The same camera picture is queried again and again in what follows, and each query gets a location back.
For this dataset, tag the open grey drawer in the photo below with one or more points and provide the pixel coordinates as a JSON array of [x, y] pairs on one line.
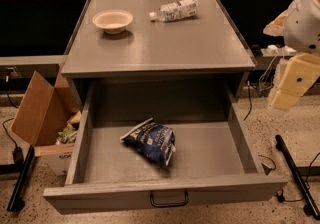
[[214, 159]]

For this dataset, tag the grey cabinet counter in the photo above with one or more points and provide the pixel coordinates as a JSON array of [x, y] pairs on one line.
[[207, 43]]

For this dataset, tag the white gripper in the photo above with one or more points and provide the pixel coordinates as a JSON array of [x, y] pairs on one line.
[[304, 24]]

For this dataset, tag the black right floor rail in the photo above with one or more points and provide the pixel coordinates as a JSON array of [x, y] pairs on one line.
[[300, 175]]

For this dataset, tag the white power strip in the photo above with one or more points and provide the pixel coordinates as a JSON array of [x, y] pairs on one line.
[[273, 49]]

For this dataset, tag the blue chip bag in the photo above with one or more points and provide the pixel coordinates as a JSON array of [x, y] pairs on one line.
[[153, 140]]

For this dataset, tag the black drawer handle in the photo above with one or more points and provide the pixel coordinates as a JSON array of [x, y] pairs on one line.
[[167, 199]]

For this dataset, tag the black floor rail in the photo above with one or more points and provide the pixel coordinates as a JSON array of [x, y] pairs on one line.
[[300, 175], [16, 202]]

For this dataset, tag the black left floor rail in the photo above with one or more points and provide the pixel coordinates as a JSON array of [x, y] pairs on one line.
[[16, 202]]

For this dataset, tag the white paper bowl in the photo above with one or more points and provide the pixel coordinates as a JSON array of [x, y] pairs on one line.
[[113, 21]]

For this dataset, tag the brown cardboard box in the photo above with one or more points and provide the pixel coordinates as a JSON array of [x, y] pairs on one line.
[[48, 119]]

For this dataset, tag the plastic water bottle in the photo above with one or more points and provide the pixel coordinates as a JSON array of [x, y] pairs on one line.
[[175, 11]]

